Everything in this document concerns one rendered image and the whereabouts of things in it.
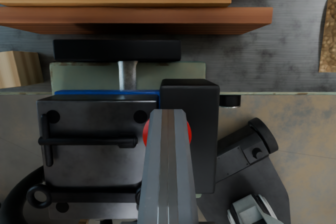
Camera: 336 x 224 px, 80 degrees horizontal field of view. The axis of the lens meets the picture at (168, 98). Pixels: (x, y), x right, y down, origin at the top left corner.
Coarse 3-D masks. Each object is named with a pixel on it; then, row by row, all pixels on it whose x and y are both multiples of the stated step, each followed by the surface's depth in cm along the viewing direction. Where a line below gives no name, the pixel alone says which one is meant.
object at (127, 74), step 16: (64, 48) 14; (80, 48) 14; (96, 48) 14; (112, 48) 14; (128, 48) 14; (144, 48) 14; (160, 48) 14; (176, 48) 14; (128, 64) 17; (128, 80) 18
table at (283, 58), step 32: (256, 0) 22; (288, 0) 22; (320, 0) 22; (0, 32) 23; (32, 32) 23; (256, 32) 23; (288, 32) 23; (320, 32) 23; (224, 64) 24; (256, 64) 24; (288, 64) 24
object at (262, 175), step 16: (240, 128) 112; (224, 144) 106; (240, 144) 101; (256, 144) 98; (224, 160) 102; (240, 160) 102; (256, 160) 101; (224, 176) 104; (240, 176) 106; (256, 176) 106; (272, 176) 106; (224, 192) 108; (240, 192) 108; (256, 192) 108; (272, 192) 108; (208, 208) 109; (224, 208) 109; (272, 208) 109; (288, 208) 110
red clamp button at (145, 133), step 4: (148, 120) 12; (148, 124) 12; (188, 124) 12; (144, 128) 12; (188, 128) 12; (144, 132) 12; (188, 132) 12; (144, 136) 12; (188, 136) 12; (144, 140) 12; (144, 144) 12
